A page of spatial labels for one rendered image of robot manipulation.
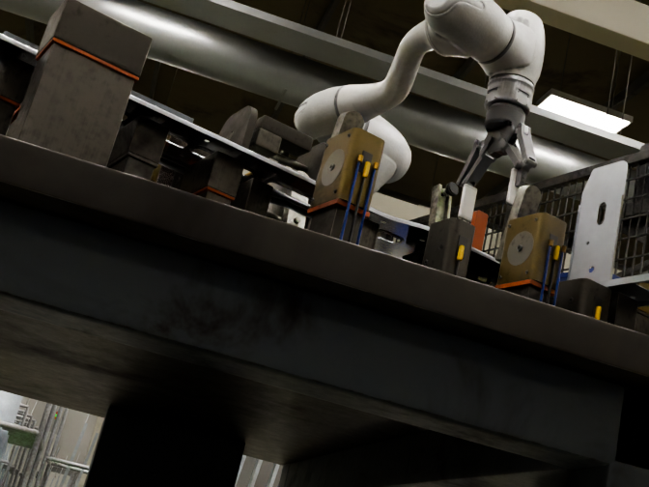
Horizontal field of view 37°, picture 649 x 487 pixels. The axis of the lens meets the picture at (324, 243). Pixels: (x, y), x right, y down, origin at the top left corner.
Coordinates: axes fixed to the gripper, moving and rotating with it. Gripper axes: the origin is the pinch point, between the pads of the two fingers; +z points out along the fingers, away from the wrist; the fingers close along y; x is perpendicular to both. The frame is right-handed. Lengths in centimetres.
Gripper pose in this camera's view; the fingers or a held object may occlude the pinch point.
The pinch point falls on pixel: (489, 207)
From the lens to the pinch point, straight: 186.8
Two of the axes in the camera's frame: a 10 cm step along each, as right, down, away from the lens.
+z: -2.2, 9.2, -3.1
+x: 8.2, 3.5, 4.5
